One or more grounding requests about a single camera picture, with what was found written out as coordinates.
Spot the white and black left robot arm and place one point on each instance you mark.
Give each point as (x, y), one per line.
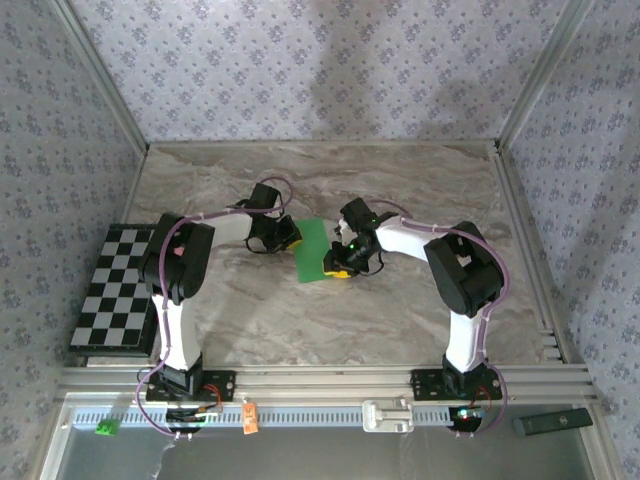
(177, 340)

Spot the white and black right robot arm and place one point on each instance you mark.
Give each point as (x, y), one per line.
(465, 345)

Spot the black and grey checkerboard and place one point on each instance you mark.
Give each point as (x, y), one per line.
(107, 300)

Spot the orange tag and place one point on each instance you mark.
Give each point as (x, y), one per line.
(250, 419)

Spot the round black controller board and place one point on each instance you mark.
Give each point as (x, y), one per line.
(467, 419)
(187, 419)

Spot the small green connector block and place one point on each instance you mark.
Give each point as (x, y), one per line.
(107, 428)

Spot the black remote control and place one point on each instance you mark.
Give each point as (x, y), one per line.
(552, 422)

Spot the aluminium mounting rail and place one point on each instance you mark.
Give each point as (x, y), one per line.
(325, 382)

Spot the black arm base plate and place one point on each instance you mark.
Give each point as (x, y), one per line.
(225, 385)
(425, 385)

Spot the white plastic bracket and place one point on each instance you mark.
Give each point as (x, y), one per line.
(387, 416)

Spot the aluminium frame post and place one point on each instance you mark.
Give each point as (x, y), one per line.
(541, 75)
(111, 85)

